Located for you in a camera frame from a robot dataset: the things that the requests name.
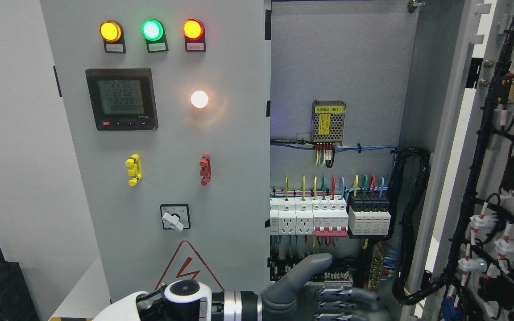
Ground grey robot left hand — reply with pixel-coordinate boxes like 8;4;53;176
260;253;390;321

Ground grey cabinet door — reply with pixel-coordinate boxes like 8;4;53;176
396;0;514;321
41;0;269;304

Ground white lower relay row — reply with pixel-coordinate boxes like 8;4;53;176
267;256;356;283

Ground white socket breaker row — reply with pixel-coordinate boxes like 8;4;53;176
269;196;348;237

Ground red electrical hazard warning sticker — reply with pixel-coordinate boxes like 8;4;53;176
155;240;224;292

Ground black surge protector module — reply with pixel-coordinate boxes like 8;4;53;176
347;193;391;240

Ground metal mesh power supply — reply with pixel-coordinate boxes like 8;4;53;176
311;100;346;144

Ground white glowing indicator lamp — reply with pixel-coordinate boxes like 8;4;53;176
190;90;209;108

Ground black digital power meter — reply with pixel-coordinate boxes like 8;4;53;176
85;68;158;131

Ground black box at left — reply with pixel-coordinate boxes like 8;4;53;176
0;247;39;321

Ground red indicator light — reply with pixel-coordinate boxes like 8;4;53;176
183;18;206;52

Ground green indicator light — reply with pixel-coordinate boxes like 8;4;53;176
141;20;169;53

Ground yellow indicator light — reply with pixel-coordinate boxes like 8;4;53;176
99;20;126;53

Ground black right cable loom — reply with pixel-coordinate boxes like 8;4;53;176
391;148;431;306

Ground white rotary selector switch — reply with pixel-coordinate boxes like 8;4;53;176
160;203;191;232

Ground red terminal post block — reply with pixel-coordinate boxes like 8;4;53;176
199;154;212;185

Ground yellow terminal post block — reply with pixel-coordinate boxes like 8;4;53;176
126;154;141;186

